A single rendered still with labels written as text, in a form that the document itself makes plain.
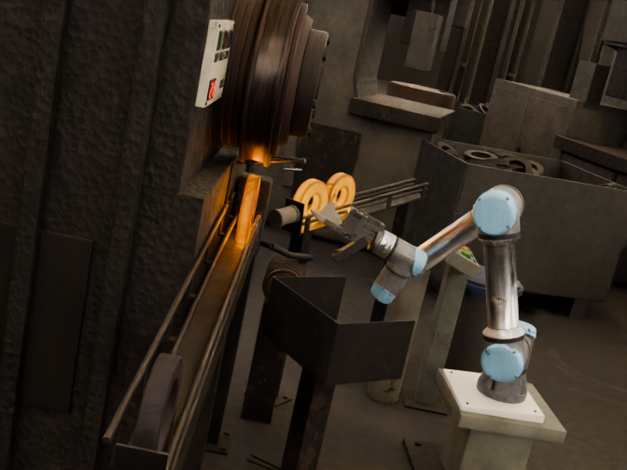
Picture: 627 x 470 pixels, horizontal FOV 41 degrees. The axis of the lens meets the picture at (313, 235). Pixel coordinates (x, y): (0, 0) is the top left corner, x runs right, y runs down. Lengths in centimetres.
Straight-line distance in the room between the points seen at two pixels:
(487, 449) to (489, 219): 71
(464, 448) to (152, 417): 152
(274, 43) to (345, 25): 290
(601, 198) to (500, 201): 239
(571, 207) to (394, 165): 103
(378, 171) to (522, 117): 183
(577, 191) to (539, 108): 181
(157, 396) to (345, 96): 383
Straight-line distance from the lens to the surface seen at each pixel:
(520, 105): 651
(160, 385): 123
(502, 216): 229
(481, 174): 430
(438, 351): 311
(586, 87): 602
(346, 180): 284
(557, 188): 451
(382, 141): 488
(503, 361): 240
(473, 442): 259
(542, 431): 256
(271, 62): 202
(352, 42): 490
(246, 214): 221
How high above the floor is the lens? 129
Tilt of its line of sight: 15 degrees down
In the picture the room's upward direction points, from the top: 12 degrees clockwise
